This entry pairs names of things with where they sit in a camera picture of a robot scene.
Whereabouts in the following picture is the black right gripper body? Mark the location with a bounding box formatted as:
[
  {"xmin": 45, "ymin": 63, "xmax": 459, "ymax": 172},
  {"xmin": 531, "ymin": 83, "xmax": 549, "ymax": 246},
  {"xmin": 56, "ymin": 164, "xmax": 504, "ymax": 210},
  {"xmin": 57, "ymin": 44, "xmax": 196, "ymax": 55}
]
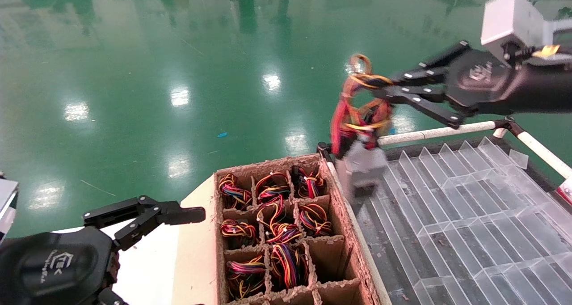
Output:
[{"xmin": 447, "ymin": 49, "xmax": 572, "ymax": 116}]

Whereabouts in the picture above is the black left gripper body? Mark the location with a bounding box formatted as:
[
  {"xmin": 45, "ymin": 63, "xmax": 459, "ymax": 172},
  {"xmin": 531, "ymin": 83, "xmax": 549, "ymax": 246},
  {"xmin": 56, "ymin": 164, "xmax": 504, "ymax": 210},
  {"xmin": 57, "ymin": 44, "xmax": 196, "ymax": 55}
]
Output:
[{"xmin": 0, "ymin": 228, "xmax": 120, "ymax": 305}]

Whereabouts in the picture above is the power supply with coloured wires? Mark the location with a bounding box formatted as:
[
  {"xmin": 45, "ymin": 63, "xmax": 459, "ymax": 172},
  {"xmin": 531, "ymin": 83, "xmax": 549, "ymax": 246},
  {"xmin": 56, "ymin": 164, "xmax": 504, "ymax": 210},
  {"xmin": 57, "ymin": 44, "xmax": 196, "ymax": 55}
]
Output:
[
  {"xmin": 256, "ymin": 195, "xmax": 305, "ymax": 245},
  {"xmin": 218, "ymin": 173, "xmax": 253, "ymax": 209},
  {"xmin": 330, "ymin": 53, "xmax": 395, "ymax": 200},
  {"xmin": 255, "ymin": 172, "xmax": 291, "ymax": 203},
  {"xmin": 290, "ymin": 165, "xmax": 326, "ymax": 199},
  {"xmin": 219, "ymin": 219, "xmax": 257, "ymax": 250},
  {"xmin": 268, "ymin": 243, "xmax": 309, "ymax": 290},
  {"xmin": 297, "ymin": 202, "xmax": 333, "ymax": 237},
  {"xmin": 226, "ymin": 256, "xmax": 268, "ymax": 301}
]

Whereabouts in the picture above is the long white cart tube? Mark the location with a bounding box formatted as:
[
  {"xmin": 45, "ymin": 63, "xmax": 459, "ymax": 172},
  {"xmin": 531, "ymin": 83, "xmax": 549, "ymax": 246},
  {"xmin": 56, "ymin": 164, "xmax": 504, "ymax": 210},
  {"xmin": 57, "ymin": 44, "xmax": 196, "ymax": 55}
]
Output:
[
  {"xmin": 326, "ymin": 161, "xmax": 391, "ymax": 305},
  {"xmin": 516, "ymin": 131, "xmax": 572, "ymax": 179},
  {"xmin": 378, "ymin": 120, "xmax": 497, "ymax": 147}
]

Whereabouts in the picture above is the black tube corner connector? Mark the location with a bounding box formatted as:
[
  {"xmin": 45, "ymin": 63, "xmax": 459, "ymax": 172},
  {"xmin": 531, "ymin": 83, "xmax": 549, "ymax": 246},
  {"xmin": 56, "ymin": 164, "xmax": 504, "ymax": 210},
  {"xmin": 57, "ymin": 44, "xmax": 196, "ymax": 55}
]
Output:
[
  {"xmin": 492, "ymin": 116, "xmax": 526, "ymax": 138},
  {"xmin": 316, "ymin": 141, "xmax": 340, "ymax": 162}
]

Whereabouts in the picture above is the beige flat board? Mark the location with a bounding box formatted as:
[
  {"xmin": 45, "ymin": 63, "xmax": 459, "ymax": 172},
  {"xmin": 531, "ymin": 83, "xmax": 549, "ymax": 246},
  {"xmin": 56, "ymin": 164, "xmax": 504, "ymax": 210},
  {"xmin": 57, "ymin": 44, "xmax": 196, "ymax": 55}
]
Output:
[{"xmin": 171, "ymin": 174, "xmax": 219, "ymax": 305}]

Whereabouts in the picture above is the small clear acrylic piece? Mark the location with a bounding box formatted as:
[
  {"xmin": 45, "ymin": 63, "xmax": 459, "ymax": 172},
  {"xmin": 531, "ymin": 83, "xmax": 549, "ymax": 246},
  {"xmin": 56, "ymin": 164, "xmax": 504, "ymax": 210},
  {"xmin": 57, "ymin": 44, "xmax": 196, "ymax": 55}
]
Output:
[{"xmin": 508, "ymin": 148, "xmax": 529, "ymax": 169}]

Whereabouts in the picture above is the clear acrylic divider tray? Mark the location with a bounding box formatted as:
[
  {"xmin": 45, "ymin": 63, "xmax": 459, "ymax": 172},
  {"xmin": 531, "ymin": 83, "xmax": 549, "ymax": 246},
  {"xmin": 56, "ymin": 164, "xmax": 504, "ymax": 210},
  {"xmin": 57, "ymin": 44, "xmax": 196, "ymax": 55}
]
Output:
[{"xmin": 353, "ymin": 136, "xmax": 572, "ymax": 305}]

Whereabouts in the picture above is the cardboard divider box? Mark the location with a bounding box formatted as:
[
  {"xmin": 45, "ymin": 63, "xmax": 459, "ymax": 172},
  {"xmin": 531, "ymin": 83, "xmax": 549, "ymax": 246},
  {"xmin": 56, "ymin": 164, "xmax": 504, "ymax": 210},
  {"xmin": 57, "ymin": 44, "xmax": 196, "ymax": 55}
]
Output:
[{"xmin": 214, "ymin": 153, "xmax": 385, "ymax": 305}]

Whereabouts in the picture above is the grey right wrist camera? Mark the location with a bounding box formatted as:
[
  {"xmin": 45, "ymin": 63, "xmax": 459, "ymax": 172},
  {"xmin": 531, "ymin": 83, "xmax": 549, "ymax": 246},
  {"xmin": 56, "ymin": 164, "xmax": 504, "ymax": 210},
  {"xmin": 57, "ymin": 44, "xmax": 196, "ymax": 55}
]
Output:
[{"xmin": 480, "ymin": 0, "xmax": 572, "ymax": 66}]

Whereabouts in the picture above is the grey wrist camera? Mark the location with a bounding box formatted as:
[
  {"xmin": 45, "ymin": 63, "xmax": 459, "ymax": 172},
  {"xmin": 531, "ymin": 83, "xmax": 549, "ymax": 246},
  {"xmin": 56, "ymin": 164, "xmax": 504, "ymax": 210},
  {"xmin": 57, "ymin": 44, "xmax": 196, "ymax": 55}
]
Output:
[
  {"xmin": 480, "ymin": 0, "xmax": 572, "ymax": 66},
  {"xmin": 0, "ymin": 171, "xmax": 19, "ymax": 244}
]

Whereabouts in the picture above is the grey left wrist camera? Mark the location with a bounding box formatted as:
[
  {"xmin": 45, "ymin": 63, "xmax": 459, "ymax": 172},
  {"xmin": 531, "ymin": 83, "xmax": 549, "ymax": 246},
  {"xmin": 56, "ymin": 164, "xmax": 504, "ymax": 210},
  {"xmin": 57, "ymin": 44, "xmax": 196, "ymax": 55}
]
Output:
[{"xmin": 0, "ymin": 171, "xmax": 19, "ymax": 244}]

